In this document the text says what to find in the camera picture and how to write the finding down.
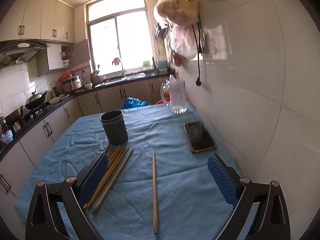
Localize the upper white cabinets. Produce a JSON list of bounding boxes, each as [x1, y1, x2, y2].
[[1, 0, 90, 76]]

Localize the hanging pink plastic bag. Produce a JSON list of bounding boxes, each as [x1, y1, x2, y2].
[[170, 25, 197, 60]]

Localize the kitchen window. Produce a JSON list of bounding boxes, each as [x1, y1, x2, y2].
[[87, 0, 153, 76]]

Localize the hanging bag of noodles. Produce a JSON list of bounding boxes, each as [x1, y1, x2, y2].
[[153, 0, 200, 27]]

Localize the black wok with lid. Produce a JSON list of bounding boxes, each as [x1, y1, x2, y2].
[[25, 87, 48, 111]]

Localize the blue table cloth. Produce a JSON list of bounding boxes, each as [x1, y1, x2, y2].
[[14, 105, 232, 239]]

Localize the black power cable plug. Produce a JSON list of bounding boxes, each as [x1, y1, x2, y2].
[[191, 24, 202, 87]]

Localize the lone wooden chopstick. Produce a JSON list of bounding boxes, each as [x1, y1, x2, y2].
[[152, 151, 159, 235]]

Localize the clear glass pitcher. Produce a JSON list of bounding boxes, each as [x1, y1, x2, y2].
[[160, 74, 187, 114]]

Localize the blue plastic bag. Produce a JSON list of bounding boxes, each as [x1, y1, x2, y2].
[[121, 97, 150, 109]]

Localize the lower kitchen cabinets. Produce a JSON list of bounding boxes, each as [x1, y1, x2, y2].
[[1, 76, 166, 239]]

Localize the black smartphone orange case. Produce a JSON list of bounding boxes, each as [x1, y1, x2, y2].
[[183, 121, 217, 153]]

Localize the steel pot on counter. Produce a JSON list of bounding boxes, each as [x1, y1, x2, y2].
[[5, 106, 23, 126]]

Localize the dark utensil holder cup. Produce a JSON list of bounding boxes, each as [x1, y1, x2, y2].
[[100, 110, 128, 146]]

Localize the range hood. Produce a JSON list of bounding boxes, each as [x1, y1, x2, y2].
[[0, 40, 49, 68]]

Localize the silver rice cooker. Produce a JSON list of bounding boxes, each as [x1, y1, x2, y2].
[[62, 75, 84, 94]]

